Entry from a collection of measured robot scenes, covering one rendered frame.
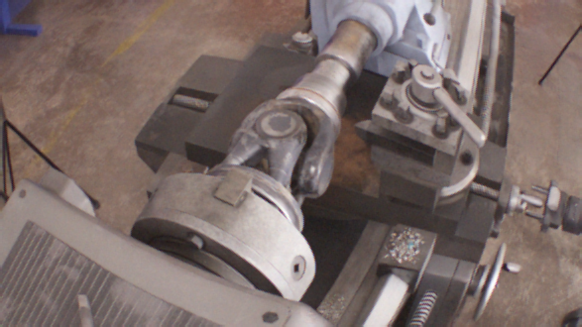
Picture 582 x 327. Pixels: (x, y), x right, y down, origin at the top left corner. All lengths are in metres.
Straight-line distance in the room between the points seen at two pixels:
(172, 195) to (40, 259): 0.31
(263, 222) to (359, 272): 0.42
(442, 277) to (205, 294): 0.76
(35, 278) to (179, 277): 0.21
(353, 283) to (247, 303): 0.64
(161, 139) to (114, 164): 1.26
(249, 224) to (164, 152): 0.60
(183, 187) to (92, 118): 2.09
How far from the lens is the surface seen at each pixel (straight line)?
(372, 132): 1.20
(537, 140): 2.99
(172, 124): 1.56
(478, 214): 1.39
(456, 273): 1.38
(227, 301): 0.69
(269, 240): 0.94
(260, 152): 1.08
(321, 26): 1.55
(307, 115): 1.17
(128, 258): 0.74
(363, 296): 1.30
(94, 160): 2.83
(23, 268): 0.77
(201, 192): 0.95
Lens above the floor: 1.91
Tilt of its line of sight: 46 degrees down
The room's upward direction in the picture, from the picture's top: 4 degrees counter-clockwise
